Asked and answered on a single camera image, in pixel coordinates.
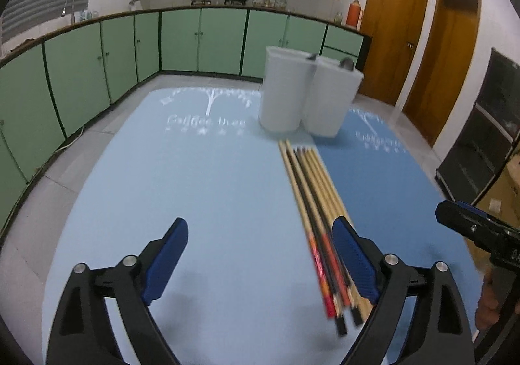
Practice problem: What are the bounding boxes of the dark blue table mat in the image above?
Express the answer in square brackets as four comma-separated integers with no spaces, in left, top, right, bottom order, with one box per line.
[315,105,479,365]

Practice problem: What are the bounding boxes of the black shelf unit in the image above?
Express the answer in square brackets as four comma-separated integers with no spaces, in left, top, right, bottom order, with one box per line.
[436,47,520,208]

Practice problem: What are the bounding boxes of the cardboard box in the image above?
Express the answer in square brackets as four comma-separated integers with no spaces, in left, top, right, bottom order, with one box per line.
[467,154,520,261]

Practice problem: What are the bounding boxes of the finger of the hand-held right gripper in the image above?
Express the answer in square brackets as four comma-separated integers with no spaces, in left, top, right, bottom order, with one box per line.
[435,200,520,253]

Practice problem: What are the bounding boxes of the bundle of mixed chopsticks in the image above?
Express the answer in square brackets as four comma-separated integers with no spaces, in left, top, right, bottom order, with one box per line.
[278,139,376,336]

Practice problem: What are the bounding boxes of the white floor cable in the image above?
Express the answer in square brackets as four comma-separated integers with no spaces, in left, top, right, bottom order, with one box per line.
[54,125,84,153]

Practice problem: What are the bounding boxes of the orange thermos flask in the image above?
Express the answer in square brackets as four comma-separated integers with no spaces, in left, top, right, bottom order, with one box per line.
[346,0,364,28]

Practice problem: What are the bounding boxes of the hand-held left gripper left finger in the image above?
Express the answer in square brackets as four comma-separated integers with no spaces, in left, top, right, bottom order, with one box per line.
[46,217,189,365]

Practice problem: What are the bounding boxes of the white plastic utensil holder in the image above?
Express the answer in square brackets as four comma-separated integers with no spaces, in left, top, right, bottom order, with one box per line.
[259,46,316,133]
[303,56,363,138]

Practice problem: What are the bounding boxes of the light blue table mat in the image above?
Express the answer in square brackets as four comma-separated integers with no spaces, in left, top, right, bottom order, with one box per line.
[41,85,386,365]

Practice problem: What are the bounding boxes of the green lower kitchen cabinets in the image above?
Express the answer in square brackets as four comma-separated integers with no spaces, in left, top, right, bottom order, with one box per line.
[0,7,373,233]

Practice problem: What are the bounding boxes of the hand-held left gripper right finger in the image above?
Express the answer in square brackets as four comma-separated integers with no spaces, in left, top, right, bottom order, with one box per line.
[331,216,476,365]

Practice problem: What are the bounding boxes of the person's right hand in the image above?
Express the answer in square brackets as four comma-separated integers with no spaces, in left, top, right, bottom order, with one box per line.
[474,271,507,332]

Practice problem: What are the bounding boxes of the wooden door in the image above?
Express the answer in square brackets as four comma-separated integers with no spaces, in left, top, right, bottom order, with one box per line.
[359,0,430,106]
[402,0,483,147]

